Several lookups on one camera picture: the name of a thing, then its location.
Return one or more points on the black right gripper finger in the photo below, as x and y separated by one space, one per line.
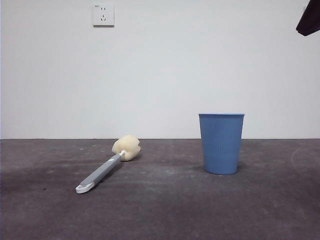
311 20

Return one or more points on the blue ribbed plastic cup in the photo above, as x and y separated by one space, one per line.
221 145

